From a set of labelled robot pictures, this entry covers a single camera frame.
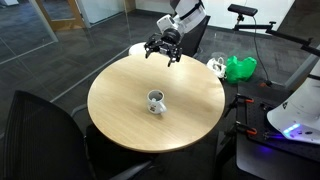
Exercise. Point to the black mesh office chair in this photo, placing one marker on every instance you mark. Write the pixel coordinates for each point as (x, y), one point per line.
(40, 140)

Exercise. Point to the green plastic bag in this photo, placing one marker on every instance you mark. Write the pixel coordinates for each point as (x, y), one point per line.
(240, 68)

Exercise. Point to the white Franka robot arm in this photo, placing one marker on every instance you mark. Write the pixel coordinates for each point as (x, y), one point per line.
(296, 106)

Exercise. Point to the black stereo camera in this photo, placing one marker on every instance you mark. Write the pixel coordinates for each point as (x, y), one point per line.
(242, 9)

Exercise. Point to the white mug with logo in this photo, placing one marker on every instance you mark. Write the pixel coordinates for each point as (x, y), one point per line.
(155, 106)

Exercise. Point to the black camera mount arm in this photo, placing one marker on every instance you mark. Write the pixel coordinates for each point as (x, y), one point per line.
(283, 35)

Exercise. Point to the white plastic bag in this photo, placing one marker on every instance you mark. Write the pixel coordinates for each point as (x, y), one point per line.
(216, 66)

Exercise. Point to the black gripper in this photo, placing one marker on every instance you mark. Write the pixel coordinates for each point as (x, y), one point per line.
(168, 42)

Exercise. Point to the white round stool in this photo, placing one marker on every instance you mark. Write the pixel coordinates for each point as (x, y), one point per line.
(136, 50)

